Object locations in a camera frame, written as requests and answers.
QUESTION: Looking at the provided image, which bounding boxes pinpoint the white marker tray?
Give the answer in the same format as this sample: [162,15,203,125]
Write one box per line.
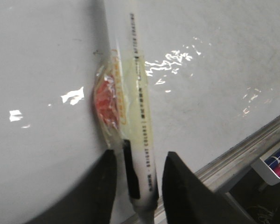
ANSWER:
[251,141,280,186]

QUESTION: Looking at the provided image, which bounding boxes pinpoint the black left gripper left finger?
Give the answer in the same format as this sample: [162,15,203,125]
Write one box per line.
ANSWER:
[27,149,117,224]

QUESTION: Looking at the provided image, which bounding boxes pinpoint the red magnet taped to marker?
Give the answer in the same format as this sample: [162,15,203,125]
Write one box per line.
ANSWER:
[93,49,126,149]

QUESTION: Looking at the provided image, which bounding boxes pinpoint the white whiteboard marker black tip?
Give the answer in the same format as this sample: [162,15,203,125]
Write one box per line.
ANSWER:
[104,0,159,224]

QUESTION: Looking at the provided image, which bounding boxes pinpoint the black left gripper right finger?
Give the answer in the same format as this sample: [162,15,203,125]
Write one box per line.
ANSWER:
[162,151,254,224]

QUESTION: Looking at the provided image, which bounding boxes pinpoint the blue marker in tray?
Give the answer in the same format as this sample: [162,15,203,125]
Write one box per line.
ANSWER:
[265,149,280,169]

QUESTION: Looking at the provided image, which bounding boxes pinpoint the white whiteboard with aluminium frame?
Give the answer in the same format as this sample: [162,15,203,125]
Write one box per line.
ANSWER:
[0,0,280,224]

